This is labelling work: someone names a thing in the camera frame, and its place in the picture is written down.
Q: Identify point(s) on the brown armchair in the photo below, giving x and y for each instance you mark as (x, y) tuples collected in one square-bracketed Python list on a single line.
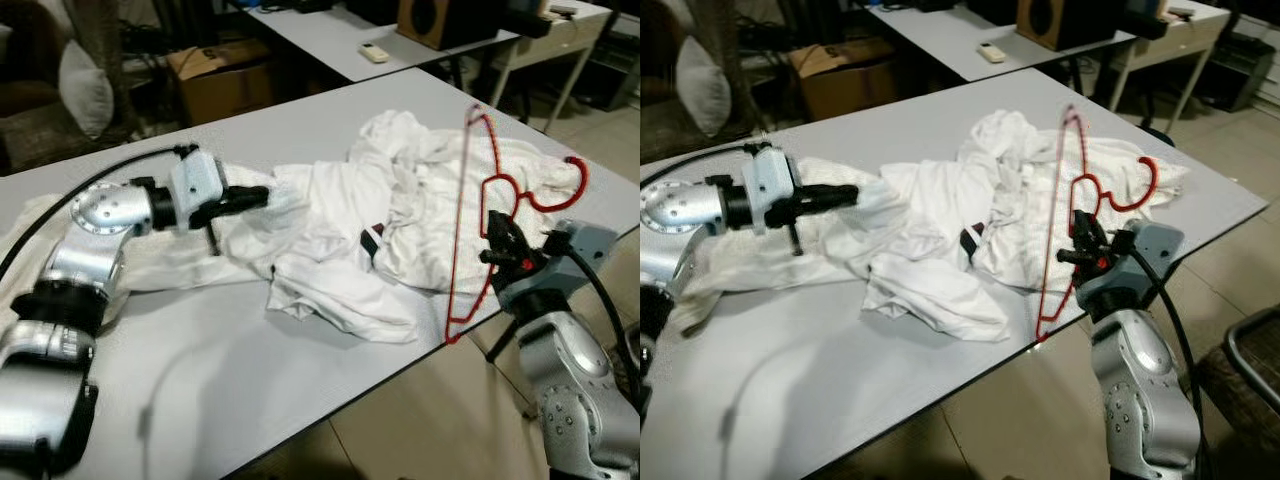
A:
[(25, 50)]

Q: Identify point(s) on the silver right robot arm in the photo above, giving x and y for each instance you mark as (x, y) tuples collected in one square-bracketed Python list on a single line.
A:
[(570, 380), (1140, 390)]

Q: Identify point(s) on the white pillow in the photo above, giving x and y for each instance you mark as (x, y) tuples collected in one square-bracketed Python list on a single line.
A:
[(703, 85), (85, 90)]

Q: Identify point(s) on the large white table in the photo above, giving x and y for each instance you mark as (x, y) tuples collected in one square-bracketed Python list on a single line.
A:
[(800, 400), (200, 400)]

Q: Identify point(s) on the brown cardboard box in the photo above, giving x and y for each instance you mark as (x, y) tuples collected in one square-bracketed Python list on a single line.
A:
[(220, 85), (840, 85)]

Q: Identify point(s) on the white shirt with colourful print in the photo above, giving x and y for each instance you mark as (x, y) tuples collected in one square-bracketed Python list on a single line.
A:
[(330, 200), (920, 200)]

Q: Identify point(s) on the brown wooden speaker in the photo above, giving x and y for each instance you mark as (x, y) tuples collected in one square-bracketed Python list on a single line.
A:
[(1070, 20), (450, 20)]

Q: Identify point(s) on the black crate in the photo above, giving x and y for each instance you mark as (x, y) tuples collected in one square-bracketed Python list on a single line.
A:
[(610, 75), (1235, 70)]

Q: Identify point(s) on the white remote control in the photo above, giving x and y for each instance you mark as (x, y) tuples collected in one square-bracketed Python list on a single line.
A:
[(375, 52), (993, 52)]

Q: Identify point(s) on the grey desk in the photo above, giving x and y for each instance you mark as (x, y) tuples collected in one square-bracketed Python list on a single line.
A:
[(950, 40), (330, 40)]

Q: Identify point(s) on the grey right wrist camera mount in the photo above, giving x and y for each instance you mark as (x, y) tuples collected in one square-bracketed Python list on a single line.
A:
[(570, 255), (1140, 255)]

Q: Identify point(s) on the patterned cushion metal chair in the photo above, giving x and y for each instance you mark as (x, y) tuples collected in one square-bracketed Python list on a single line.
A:
[(1250, 390)]

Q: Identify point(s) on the grey patterned seat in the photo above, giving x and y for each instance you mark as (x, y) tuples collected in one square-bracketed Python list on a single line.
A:
[(680, 130), (60, 140)]

